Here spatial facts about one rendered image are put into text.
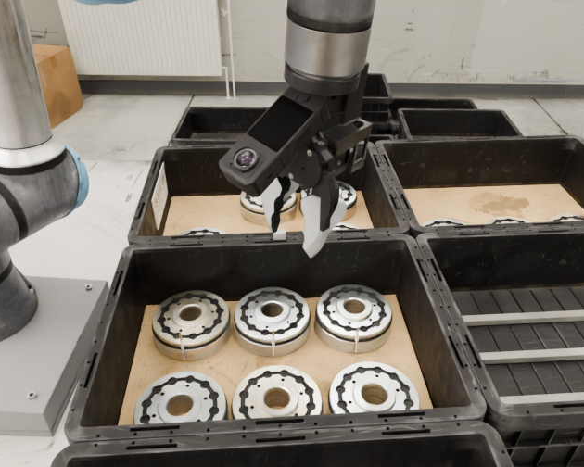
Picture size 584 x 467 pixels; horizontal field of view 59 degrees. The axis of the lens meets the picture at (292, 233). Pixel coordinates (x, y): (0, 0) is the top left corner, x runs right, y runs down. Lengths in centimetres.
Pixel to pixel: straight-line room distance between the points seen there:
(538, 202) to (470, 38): 285
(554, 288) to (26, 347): 80
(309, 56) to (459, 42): 341
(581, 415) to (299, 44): 43
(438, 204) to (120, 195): 74
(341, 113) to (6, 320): 60
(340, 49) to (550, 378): 49
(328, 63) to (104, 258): 76
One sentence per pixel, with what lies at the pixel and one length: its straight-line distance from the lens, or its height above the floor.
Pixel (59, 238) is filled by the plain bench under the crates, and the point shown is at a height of 70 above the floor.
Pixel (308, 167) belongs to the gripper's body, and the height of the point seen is 111.
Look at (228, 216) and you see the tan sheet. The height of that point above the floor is 83.
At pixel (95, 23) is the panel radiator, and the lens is 383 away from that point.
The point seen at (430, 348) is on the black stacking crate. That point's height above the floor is 88.
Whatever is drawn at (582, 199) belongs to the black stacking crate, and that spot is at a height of 84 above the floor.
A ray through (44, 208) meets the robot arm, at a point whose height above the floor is 92.
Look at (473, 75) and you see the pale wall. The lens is 395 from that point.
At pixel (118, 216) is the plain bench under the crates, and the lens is 124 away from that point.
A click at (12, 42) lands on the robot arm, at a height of 116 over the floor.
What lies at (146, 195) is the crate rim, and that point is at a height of 93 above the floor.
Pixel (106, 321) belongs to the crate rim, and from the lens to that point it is 63.
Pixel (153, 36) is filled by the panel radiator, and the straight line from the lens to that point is 374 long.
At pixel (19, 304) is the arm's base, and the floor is 80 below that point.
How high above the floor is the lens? 135
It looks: 36 degrees down
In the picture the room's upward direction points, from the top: straight up
